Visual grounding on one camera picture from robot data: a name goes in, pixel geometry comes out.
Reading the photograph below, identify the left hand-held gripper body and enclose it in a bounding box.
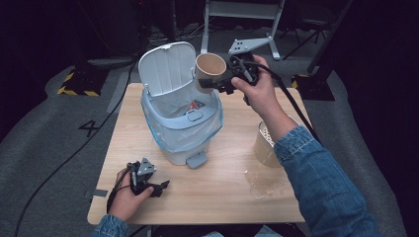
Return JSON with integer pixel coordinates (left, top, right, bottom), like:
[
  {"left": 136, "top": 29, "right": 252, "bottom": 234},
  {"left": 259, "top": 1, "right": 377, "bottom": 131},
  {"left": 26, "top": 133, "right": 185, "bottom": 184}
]
[{"left": 126, "top": 157, "right": 157, "bottom": 196}]

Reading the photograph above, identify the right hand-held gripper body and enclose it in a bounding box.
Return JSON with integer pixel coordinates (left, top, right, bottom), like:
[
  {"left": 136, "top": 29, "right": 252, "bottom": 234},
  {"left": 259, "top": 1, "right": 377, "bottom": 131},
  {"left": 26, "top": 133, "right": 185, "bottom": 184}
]
[{"left": 218, "top": 36, "right": 275, "bottom": 96}]

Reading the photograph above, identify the brown paper cup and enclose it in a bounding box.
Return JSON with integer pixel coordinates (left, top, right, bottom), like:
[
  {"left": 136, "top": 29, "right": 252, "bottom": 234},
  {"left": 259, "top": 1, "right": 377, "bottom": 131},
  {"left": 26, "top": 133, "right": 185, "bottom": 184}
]
[{"left": 194, "top": 52, "right": 228, "bottom": 95}]

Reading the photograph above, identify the white pedal trash bin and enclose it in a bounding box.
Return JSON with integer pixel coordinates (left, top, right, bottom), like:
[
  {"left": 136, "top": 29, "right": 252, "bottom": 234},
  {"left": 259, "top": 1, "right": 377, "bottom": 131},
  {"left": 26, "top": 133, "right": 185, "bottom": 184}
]
[{"left": 137, "top": 40, "right": 225, "bottom": 170}]

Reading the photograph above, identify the clear blue bin liner bag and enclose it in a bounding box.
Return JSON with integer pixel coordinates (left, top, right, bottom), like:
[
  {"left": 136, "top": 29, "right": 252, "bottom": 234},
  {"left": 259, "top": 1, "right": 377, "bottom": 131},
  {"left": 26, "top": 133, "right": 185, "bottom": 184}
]
[{"left": 141, "top": 83, "right": 225, "bottom": 154}]

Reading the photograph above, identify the person's left hand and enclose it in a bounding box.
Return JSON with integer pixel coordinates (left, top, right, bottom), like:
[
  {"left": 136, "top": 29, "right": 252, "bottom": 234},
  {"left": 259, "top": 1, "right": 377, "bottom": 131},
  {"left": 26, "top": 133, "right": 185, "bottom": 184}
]
[{"left": 107, "top": 167, "right": 155, "bottom": 222}]

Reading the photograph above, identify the person's right hand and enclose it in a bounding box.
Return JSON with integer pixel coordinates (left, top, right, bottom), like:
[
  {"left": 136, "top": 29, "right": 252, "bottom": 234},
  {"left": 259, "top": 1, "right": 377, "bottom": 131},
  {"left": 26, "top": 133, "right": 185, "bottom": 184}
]
[{"left": 230, "top": 54, "right": 292, "bottom": 128}]

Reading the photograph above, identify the black tripod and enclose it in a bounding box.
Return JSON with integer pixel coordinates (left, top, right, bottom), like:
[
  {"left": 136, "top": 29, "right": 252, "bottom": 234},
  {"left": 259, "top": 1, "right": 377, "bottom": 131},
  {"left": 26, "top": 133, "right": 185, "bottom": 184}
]
[{"left": 281, "top": 16, "right": 332, "bottom": 62}]

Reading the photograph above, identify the black stand with striped base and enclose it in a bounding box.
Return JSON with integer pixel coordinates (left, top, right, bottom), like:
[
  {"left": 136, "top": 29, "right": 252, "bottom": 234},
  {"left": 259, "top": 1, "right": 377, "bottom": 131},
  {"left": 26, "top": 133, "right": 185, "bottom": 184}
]
[
  {"left": 291, "top": 0, "right": 356, "bottom": 102},
  {"left": 56, "top": 60, "right": 111, "bottom": 98}
]

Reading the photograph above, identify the beige container with perforated insert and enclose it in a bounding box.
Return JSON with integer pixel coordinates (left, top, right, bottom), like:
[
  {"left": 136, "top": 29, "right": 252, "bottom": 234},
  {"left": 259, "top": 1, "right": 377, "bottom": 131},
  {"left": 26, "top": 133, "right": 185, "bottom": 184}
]
[{"left": 253, "top": 119, "right": 285, "bottom": 169}]

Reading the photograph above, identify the wet spill patch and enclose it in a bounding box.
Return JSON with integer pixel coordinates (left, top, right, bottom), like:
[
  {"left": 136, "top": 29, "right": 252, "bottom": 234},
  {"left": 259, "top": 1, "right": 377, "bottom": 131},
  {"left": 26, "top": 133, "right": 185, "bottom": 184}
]
[{"left": 244, "top": 163, "right": 290, "bottom": 201}]

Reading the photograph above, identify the left hand-held gripper cable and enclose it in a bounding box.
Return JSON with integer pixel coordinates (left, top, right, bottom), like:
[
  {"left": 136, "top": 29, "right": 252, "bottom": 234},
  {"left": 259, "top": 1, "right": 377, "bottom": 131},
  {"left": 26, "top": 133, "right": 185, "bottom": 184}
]
[{"left": 105, "top": 163, "right": 133, "bottom": 215}]

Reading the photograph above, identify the hand-held gripper cable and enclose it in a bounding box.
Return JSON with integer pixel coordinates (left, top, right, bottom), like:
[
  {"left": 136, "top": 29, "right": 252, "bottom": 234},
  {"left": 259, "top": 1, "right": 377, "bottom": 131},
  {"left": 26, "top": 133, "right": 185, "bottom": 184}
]
[
  {"left": 105, "top": 163, "right": 133, "bottom": 215},
  {"left": 251, "top": 59, "right": 323, "bottom": 146}
]

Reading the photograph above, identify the right hand-held gripper cable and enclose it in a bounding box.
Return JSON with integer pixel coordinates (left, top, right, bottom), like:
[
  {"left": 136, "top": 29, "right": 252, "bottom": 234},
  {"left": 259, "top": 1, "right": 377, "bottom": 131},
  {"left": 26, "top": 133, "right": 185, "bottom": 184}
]
[{"left": 251, "top": 59, "right": 323, "bottom": 146}]

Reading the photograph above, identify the white desk frame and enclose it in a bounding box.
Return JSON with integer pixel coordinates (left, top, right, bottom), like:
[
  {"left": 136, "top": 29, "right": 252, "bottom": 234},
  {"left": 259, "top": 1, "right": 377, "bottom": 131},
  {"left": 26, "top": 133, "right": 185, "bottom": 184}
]
[{"left": 200, "top": 0, "right": 287, "bottom": 61}]

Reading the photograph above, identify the bundle of floor cables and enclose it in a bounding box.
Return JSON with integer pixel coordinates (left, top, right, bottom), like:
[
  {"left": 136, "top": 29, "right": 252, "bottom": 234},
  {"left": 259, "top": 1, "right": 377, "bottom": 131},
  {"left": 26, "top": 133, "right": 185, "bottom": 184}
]
[{"left": 146, "top": 21, "right": 207, "bottom": 51}]

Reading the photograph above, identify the long black floor cable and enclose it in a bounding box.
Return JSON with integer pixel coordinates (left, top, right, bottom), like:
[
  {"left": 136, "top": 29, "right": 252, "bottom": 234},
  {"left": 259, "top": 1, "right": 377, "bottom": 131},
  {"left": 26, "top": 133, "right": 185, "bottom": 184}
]
[{"left": 13, "top": 48, "right": 147, "bottom": 237}]

